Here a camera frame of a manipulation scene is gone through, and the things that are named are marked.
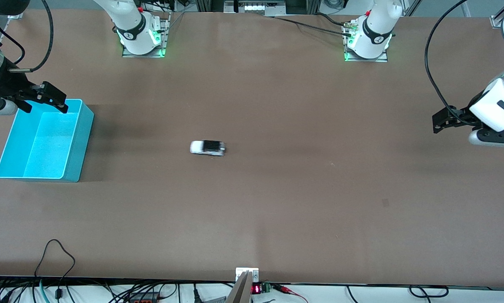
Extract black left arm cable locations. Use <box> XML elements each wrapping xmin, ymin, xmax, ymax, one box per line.
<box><xmin>424</xmin><ymin>0</ymin><xmax>473</xmax><ymax>125</ymax></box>

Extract thin black looped cable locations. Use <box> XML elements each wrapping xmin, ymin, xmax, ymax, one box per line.
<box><xmin>35</xmin><ymin>239</ymin><xmax>76</xmax><ymax>300</ymax></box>

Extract red alligator clip leads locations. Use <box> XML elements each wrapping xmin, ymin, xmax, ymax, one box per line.
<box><xmin>273</xmin><ymin>284</ymin><xmax>308</xmax><ymax>303</ymax></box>

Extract thick black base cable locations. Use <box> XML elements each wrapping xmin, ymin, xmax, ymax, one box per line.
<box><xmin>314</xmin><ymin>12</ymin><xmax>352</xmax><ymax>27</ymax></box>

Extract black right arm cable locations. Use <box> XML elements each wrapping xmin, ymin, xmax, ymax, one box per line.
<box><xmin>8</xmin><ymin>0</ymin><xmax>55</xmax><ymax>73</ymax></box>
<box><xmin>0</xmin><ymin>15</ymin><xmax>26</xmax><ymax>66</ymax></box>

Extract silver equipment box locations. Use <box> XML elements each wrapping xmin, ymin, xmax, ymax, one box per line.
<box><xmin>224</xmin><ymin>0</ymin><xmax>287</xmax><ymax>16</ymax></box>

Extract black coiled cable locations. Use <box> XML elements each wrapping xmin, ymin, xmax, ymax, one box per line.
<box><xmin>409</xmin><ymin>285</ymin><xmax>449</xmax><ymax>298</ymax></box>

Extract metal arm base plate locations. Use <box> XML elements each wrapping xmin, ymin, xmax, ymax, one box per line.
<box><xmin>344</xmin><ymin>23</ymin><xmax>389</xmax><ymax>63</ymax></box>
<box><xmin>122</xmin><ymin>12</ymin><xmax>169</xmax><ymax>58</ymax></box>

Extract black cable across table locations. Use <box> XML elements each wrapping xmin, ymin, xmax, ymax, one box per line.
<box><xmin>273</xmin><ymin>16</ymin><xmax>353</xmax><ymax>36</ymax></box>

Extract black base cable bundle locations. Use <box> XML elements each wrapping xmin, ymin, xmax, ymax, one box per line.
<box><xmin>140</xmin><ymin>0</ymin><xmax>191</xmax><ymax>13</ymax></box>

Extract aluminium frame post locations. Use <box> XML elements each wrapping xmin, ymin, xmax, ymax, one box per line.
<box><xmin>403</xmin><ymin>0</ymin><xmax>423</xmax><ymax>16</ymax></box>
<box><xmin>195</xmin><ymin>0</ymin><xmax>225</xmax><ymax>13</ymax></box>

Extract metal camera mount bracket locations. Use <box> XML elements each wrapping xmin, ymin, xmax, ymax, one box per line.
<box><xmin>227</xmin><ymin>268</ymin><xmax>260</xmax><ymax>303</ymax></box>

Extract white jeep toy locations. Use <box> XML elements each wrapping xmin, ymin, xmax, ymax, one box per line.
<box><xmin>189</xmin><ymin>139</ymin><xmax>227</xmax><ymax>157</ymax></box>

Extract turquoise plastic bin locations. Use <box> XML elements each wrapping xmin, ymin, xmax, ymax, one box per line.
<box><xmin>0</xmin><ymin>98</ymin><xmax>95</xmax><ymax>183</ymax></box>

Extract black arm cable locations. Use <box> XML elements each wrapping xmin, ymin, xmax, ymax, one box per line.
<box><xmin>424</xmin><ymin>0</ymin><xmax>473</xmax><ymax>125</ymax></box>
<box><xmin>0</xmin><ymin>15</ymin><xmax>26</xmax><ymax>66</ymax></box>
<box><xmin>8</xmin><ymin>0</ymin><xmax>55</xmax><ymax>73</ymax></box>

